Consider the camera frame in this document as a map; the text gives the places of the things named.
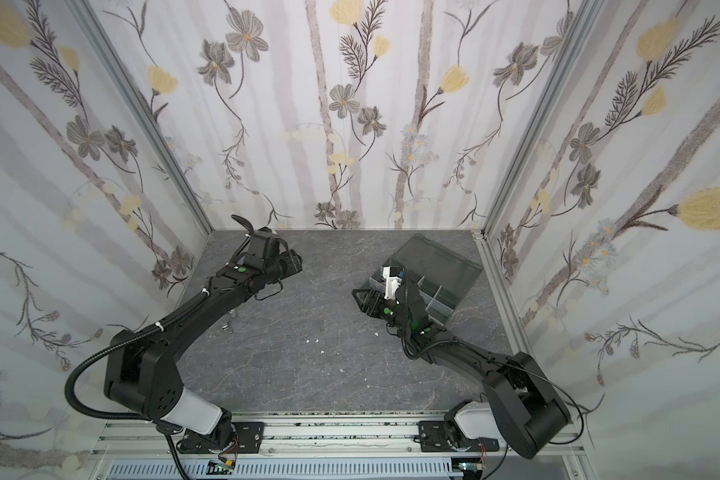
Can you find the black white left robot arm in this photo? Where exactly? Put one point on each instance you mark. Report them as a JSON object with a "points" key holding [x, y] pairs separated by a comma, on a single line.
{"points": [[141, 372]]}

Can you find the grey compartment organizer box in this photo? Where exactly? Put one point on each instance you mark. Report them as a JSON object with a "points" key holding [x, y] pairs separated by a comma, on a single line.
{"points": [[443, 276]]}

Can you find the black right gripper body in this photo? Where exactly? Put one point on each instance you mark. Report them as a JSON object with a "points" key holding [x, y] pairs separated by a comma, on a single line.
{"points": [[375, 294]]}

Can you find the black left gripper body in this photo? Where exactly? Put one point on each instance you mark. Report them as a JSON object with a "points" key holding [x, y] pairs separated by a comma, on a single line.
{"points": [[282, 268]]}

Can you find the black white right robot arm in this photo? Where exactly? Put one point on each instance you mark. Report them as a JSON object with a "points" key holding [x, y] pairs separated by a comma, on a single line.
{"points": [[528, 409]]}

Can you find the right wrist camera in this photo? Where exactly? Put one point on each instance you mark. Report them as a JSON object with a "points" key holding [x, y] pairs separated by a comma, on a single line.
{"points": [[393, 277]]}

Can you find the white slotted cable duct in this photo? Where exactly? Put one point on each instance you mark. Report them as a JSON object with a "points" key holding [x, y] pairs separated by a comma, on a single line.
{"points": [[249, 468]]}

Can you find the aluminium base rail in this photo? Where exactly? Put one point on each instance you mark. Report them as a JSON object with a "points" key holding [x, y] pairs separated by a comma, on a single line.
{"points": [[392, 435]]}

